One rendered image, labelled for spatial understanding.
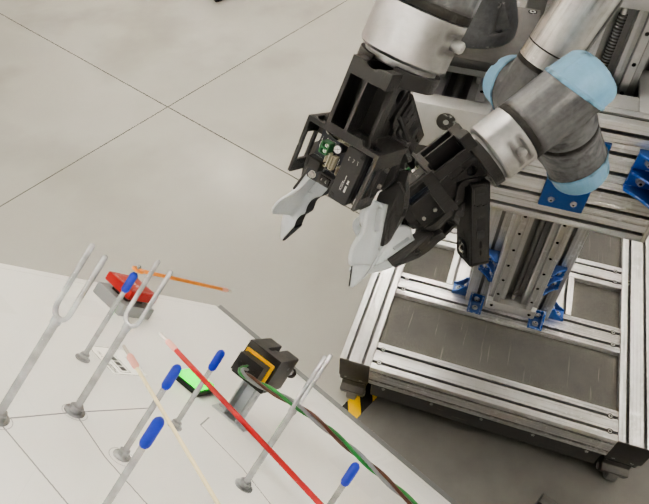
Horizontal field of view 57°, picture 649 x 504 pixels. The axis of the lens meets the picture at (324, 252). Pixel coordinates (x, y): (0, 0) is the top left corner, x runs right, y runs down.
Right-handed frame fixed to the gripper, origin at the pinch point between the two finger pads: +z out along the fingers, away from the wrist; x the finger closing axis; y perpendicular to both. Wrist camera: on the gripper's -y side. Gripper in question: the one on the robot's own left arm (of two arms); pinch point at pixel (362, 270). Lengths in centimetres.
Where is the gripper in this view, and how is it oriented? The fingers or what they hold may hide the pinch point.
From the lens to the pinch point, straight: 75.1
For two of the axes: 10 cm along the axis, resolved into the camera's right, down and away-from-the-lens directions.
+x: 1.9, 4.8, -8.6
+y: -6.0, -6.3, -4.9
